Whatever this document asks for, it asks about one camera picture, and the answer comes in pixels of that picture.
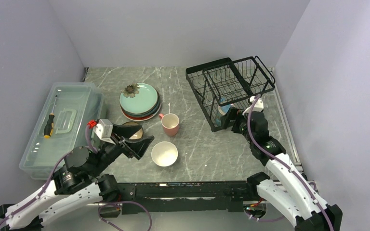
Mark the yellow black screwdriver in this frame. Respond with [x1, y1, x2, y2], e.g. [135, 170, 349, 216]
[43, 95, 58, 138]

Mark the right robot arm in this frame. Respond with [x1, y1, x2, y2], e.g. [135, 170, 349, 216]
[220, 108, 343, 231]

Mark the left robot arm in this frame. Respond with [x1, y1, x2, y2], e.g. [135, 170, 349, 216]
[0, 120, 155, 231]

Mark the dark teal plate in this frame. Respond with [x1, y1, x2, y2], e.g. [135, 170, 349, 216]
[120, 96, 161, 118]

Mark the dark bowl beige inside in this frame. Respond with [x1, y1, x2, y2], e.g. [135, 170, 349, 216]
[122, 121, 144, 140]

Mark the pink mug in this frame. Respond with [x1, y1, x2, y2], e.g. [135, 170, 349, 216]
[159, 113, 180, 137]

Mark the white bowl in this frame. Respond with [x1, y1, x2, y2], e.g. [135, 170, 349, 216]
[151, 141, 178, 167]

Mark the light blue flower plate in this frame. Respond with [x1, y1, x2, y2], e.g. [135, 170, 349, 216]
[119, 82, 159, 115]

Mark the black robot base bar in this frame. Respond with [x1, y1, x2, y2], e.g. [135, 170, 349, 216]
[87, 181, 269, 215]

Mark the red rimmed bottom plate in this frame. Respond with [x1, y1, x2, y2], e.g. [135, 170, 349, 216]
[121, 103, 161, 122]

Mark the blue mug orange inside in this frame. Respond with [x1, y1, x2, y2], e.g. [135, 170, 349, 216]
[215, 103, 234, 126]

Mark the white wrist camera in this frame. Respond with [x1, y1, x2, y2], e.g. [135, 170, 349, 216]
[242, 96, 264, 115]
[87, 119, 115, 144]

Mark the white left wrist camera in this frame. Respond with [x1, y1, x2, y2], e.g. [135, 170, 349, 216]
[87, 119, 115, 144]

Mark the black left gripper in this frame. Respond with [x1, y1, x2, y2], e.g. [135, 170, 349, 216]
[89, 123, 155, 177]

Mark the clear plastic storage box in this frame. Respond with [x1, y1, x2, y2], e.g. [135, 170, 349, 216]
[19, 82, 106, 180]

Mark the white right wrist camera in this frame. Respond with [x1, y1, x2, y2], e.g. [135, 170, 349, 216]
[242, 96, 264, 115]

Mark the black wire dish rack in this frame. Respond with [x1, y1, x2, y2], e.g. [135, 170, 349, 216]
[185, 56, 276, 132]

